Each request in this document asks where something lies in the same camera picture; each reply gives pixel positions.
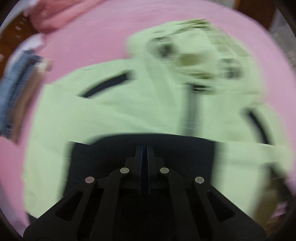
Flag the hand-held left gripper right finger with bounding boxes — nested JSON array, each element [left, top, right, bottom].
[[147, 146, 265, 241]]

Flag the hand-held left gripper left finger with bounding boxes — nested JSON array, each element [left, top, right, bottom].
[[23, 146, 144, 241]]

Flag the green and black hooded jacket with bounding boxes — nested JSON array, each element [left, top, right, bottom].
[[23, 20, 294, 219]]

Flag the folded beige cloth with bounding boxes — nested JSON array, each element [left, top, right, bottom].
[[10, 59, 52, 144]]

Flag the pink bed blanket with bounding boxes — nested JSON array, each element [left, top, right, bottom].
[[0, 0, 296, 232]]

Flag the folded blue jeans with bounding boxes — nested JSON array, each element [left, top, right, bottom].
[[0, 50, 44, 139]]

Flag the folded white shirt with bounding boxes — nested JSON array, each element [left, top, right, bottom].
[[9, 35, 47, 61]]

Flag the folded pink quilt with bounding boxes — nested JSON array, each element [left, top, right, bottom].
[[28, 0, 100, 33]]

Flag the wooden bed headboard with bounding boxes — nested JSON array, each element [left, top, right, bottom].
[[0, 11, 37, 77]]

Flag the brown wooden door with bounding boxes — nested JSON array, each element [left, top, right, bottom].
[[233, 0, 278, 30]]

